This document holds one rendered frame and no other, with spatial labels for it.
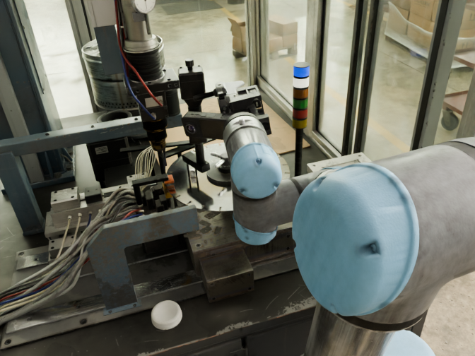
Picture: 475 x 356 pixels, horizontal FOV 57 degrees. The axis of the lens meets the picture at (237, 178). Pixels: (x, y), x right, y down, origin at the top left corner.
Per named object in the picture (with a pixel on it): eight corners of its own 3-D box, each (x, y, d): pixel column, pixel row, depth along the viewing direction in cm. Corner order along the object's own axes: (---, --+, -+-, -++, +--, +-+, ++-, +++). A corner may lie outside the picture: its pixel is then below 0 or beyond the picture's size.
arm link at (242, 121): (230, 168, 76) (220, 128, 72) (227, 155, 80) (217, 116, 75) (271, 157, 76) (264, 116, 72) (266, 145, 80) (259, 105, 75)
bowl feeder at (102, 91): (168, 108, 200) (156, 28, 180) (182, 138, 175) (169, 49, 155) (100, 120, 193) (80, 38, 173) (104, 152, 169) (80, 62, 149)
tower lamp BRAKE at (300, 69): (305, 70, 125) (305, 61, 123) (312, 76, 121) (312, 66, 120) (290, 73, 124) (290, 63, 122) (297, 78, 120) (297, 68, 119)
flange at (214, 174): (224, 189, 109) (223, 181, 107) (198, 172, 116) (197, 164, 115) (256, 172, 115) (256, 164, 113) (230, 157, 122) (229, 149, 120)
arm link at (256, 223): (302, 236, 77) (304, 186, 71) (243, 254, 74) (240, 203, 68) (283, 211, 83) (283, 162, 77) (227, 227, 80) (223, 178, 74)
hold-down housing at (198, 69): (209, 135, 107) (200, 55, 96) (211, 145, 103) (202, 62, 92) (187, 138, 106) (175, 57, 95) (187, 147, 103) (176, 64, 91)
